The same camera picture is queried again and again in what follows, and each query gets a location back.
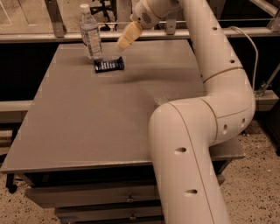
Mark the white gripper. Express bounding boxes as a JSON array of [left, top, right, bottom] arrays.
[[116, 0, 162, 52]]

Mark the dark blue rxbar wrapper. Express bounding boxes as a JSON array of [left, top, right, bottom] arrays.
[[94, 57, 125, 73]]

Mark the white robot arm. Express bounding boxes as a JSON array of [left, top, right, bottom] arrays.
[[117, 0, 256, 224]]

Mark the clear plastic water bottle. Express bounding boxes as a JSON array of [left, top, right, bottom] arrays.
[[80, 3, 103, 63]]

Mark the black office chair base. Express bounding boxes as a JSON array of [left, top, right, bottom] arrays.
[[90, 0, 117, 32]]

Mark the grey top drawer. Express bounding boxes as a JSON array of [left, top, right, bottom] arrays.
[[24, 174, 226, 209]]

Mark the grey drawer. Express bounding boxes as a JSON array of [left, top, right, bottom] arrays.
[[55, 199, 164, 223], [24, 174, 226, 209]]

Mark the grey middle drawer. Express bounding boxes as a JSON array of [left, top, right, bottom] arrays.
[[55, 199, 164, 223]]

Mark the metal window rail frame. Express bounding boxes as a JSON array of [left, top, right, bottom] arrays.
[[0, 0, 280, 45]]

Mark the white cable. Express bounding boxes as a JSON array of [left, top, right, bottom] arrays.
[[227, 25, 260, 91]]

